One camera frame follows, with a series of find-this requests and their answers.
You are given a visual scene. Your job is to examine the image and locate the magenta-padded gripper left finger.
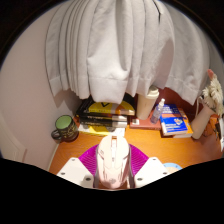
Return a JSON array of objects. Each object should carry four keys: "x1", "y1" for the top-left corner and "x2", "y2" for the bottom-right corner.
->
[{"x1": 56, "y1": 144, "x2": 101, "y2": 189}]

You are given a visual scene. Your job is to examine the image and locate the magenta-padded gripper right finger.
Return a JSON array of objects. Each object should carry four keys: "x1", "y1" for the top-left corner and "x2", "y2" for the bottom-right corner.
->
[{"x1": 127, "y1": 144, "x2": 171, "y2": 189}]

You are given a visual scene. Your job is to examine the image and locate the pink white computer mouse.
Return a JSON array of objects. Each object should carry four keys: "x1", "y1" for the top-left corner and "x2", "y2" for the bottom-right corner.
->
[{"x1": 93, "y1": 134, "x2": 132, "y2": 190}]

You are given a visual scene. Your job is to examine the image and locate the dark green mug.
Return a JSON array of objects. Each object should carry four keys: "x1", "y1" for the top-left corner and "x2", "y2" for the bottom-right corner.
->
[{"x1": 50, "y1": 114, "x2": 80, "y2": 143}]

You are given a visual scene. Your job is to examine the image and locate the dark red book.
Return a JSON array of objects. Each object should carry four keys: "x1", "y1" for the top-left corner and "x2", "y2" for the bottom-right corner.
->
[{"x1": 128, "y1": 114, "x2": 163, "y2": 131}]

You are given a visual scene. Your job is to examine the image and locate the pale yellow white book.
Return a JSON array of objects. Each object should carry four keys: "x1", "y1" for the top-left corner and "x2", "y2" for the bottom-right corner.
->
[{"x1": 77, "y1": 123, "x2": 126, "y2": 138}]

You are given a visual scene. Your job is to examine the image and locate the blue book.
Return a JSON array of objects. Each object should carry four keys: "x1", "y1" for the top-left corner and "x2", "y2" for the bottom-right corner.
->
[{"x1": 159, "y1": 103, "x2": 189, "y2": 136}]

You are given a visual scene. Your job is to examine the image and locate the orange book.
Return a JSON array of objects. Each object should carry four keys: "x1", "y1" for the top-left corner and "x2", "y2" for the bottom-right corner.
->
[{"x1": 172, "y1": 107, "x2": 195, "y2": 139}]

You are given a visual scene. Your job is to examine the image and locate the clear spray bottle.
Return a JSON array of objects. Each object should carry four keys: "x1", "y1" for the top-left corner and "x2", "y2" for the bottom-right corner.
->
[{"x1": 149, "y1": 97, "x2": 166, "y2": 125}]

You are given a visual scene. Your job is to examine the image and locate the cream tumbler with lid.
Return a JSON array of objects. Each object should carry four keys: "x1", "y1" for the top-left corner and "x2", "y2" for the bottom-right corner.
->
[{"x1": 135, "y1": 85, "x2": 161, "y2": 121}]

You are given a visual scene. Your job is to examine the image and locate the yellow and black book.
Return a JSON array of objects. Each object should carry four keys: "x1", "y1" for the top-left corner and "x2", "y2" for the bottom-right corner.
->
[{"x1": 82, "y1": 97, "x2": 137, "y2": 117}]

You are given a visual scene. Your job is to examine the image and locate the white pitcher vase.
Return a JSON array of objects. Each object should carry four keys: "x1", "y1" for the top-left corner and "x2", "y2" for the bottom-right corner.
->
[{"x1": 190, "y1": 104, "x2": 216, "y2": 141}]

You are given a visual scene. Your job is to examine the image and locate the white and pink flowers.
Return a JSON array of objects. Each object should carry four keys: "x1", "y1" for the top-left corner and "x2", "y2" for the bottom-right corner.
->
[{"x1": 200, "y1": 68, "x2": 224, "y2": 117}]

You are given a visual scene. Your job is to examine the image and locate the white pleated curtain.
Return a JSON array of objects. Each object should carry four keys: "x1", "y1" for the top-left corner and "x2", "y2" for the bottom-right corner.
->
[{"x1": 44, "y1": 0, "x2": 215, "y2": 106}]

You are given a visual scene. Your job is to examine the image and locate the white wall panel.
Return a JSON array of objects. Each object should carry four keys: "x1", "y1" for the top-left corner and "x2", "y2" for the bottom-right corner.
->
[{"x1": 0, "y1": 113, "x2": 28, "y2": 163}]

